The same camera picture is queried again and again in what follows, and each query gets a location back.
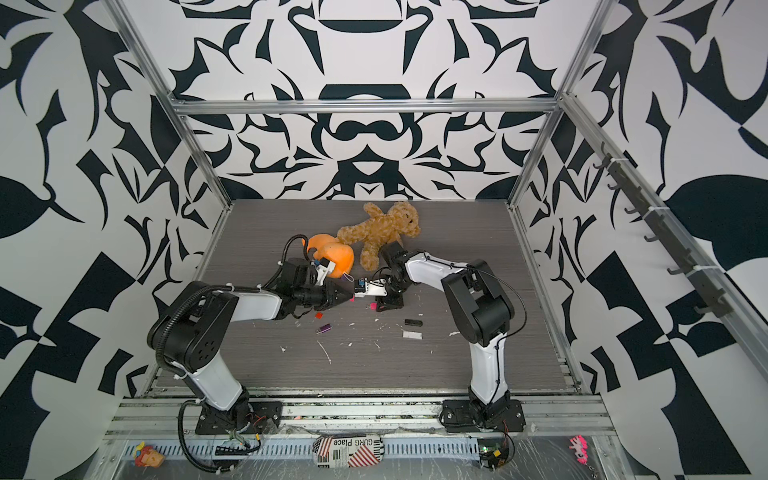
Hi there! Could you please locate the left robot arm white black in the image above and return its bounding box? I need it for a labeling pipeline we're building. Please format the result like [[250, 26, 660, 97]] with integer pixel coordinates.
[[147, 234, 355, 435]]

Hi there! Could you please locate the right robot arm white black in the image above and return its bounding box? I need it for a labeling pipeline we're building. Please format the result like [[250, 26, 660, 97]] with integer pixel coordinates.
[[377, 243, 526, 433]]

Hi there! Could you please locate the white paper tag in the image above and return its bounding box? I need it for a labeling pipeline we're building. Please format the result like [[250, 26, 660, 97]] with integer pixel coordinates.
[[402, 331, 423, 340]]

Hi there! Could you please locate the orange plush fish toy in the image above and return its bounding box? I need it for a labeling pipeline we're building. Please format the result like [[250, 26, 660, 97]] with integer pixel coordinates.
[[308, 234, 355, 279]]

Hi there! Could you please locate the brown teddy bear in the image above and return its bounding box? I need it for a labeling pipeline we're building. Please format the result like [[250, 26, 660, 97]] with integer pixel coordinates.
[[336, 201, 421, 272]]

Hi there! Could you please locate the printed label sticker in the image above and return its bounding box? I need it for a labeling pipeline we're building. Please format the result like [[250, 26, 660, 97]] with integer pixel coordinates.
[[312, 434, 385, 469]]

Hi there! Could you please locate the pink toy figure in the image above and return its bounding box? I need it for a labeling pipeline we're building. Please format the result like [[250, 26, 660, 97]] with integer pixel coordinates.
[[569, 435, 589, 465]]

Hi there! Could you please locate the colourful small toy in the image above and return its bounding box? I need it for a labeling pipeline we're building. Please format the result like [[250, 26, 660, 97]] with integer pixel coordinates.
[[133, 442, 165, 468]]

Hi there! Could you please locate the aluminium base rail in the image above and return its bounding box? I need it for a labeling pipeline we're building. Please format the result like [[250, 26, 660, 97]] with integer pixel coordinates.
[[104, 391, 616, 440]]

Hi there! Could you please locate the wall hook rack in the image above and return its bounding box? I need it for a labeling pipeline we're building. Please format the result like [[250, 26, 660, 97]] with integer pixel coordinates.
[[597, 153, 733, 318]]

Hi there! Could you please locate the aluminium frame post left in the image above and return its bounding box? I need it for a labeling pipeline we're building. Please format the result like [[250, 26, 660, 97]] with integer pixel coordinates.
[[103, 0, 233, 209]]

